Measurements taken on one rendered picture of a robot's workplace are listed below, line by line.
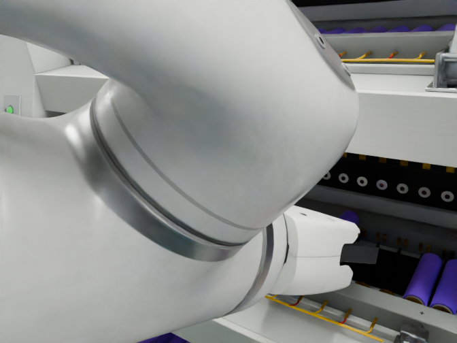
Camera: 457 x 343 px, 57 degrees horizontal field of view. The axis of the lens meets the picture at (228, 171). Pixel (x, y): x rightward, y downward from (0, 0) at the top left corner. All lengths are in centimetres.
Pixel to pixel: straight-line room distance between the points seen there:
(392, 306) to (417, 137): 14
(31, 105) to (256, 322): 37
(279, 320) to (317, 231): 14
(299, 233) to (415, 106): 11
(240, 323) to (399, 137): 20
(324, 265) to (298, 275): 3
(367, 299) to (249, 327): 10
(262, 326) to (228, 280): 19
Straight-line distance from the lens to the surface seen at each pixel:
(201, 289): 16
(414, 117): 29
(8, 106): 61
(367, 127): 30
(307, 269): 24
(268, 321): 38
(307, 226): 24
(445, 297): 38
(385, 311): 36
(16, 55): 60
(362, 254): 31
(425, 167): 44
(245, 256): 19
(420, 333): 34
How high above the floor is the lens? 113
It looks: 8 degrees down
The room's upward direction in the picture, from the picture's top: 6 degrees clockwise
